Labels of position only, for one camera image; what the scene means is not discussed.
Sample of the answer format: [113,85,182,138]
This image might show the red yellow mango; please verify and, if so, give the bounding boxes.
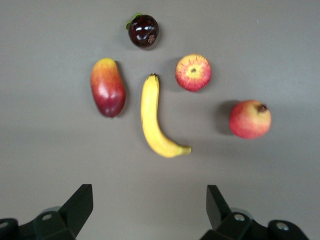
[90,57,127,118]

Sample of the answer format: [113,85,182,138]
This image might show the dark purple mangosteen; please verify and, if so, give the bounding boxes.
[125,13,160,48]

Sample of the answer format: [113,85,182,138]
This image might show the brown table cloth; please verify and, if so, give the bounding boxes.
[0,0,320,240]

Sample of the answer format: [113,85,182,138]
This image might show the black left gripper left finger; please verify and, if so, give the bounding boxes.
[0,184,94,240]

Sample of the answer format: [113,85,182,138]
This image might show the yellow banana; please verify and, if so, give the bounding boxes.
[140,72,192,159]

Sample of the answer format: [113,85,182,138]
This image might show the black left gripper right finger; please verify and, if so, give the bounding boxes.
[199,184,311,240]

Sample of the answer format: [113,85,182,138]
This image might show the red yellow striped apple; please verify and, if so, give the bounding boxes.
[174,53,212,92]

